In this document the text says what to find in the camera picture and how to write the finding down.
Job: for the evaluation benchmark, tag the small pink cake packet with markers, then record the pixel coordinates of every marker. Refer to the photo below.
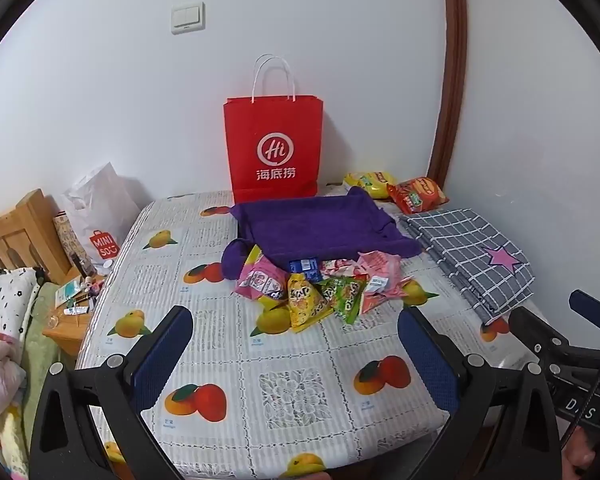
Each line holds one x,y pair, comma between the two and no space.
380,270

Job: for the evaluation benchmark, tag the green snack packet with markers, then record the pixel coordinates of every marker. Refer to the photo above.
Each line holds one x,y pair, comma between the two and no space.
350,300
332,290

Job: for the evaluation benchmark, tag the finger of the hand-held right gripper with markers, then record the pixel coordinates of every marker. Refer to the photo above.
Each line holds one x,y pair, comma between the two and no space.
535,330
587,305

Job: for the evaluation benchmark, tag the white plastic shopping bag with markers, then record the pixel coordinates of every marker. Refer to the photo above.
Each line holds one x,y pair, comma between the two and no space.
100,210

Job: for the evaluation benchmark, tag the green blanket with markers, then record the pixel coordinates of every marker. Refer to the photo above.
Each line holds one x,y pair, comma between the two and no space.
37,360

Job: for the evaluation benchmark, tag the patterned paper gift bag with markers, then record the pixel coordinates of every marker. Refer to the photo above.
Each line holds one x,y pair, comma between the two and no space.
70,240

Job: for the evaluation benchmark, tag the person's right hand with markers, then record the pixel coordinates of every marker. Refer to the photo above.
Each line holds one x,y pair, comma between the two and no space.
580,457

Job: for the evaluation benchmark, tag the teal box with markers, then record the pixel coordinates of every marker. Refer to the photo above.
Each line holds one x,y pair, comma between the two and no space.
69,291

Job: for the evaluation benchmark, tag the pink floral quilt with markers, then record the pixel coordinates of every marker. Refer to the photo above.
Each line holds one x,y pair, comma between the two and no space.
0,375

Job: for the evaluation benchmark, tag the red paper bag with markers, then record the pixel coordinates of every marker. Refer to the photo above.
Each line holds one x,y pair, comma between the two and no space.
275,125

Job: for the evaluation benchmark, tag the yellow snack bag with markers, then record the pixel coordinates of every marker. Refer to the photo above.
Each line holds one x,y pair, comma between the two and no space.
370,182

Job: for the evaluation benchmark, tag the white black dotted pillow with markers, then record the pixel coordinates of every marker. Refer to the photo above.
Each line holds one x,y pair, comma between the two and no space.
5,295

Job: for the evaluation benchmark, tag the wooden nightstand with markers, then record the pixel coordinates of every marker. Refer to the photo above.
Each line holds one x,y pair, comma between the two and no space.
65,332

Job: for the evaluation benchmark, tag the brown wooden door frame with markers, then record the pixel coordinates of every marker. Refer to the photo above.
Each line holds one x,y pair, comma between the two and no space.
452,60

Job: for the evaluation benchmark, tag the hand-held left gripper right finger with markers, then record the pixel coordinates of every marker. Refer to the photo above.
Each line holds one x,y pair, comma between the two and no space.
425,360

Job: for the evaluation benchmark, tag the white tube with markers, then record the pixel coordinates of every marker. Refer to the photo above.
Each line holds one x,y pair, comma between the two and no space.
76,311

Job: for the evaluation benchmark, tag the blue snack packet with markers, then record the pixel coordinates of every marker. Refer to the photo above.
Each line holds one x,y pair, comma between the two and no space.
302,266

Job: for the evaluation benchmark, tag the large pink snack packet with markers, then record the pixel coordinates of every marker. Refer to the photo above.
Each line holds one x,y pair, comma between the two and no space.
260,280

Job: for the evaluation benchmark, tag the white light switch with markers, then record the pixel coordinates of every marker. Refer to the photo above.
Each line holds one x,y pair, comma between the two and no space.
187,18

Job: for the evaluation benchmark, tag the grey plaid cloth pink star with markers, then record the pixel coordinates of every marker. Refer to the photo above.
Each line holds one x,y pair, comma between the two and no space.
460,250

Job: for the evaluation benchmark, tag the fruit print tablecloth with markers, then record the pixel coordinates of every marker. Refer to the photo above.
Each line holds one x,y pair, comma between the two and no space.
280,385

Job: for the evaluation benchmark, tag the purple towel covered tray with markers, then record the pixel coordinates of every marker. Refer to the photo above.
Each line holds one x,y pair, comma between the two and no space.
320,230

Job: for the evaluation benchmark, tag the red orange snack bag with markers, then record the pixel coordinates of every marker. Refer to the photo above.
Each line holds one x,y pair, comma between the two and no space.
417,195

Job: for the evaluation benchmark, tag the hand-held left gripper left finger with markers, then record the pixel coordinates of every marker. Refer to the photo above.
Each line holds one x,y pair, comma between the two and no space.
165,355

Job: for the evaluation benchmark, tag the wooden bed headboard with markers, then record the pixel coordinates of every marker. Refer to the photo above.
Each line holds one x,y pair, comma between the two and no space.
25,230

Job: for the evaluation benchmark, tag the yellow snack packet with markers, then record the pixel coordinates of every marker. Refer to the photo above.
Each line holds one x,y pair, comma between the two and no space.
305,305

